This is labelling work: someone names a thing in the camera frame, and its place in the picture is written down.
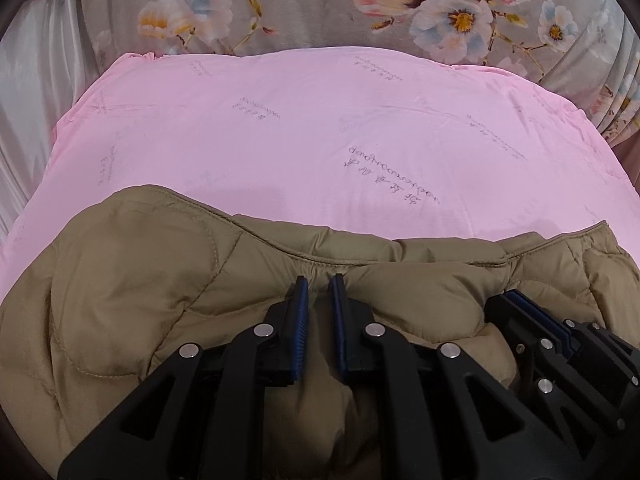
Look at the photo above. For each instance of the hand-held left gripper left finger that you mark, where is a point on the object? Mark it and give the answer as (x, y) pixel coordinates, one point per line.
(301, 320)

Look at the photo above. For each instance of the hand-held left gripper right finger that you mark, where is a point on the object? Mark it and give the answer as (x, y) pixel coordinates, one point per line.
(339, 325)

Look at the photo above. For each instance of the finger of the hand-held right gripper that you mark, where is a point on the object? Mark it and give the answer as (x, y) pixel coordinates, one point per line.
(542, 310)
(530, 345)

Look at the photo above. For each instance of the olive quilted jacket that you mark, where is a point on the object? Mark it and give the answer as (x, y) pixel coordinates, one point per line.
(125, 285)

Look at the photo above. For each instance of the pink printed blanket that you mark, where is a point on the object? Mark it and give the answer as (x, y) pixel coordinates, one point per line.
(300, 135)

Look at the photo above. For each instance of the grey floral curtain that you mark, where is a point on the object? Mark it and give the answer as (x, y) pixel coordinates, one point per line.
(310, 5)

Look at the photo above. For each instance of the white satin curtain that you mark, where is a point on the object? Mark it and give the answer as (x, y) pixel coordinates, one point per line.
(40, 85)

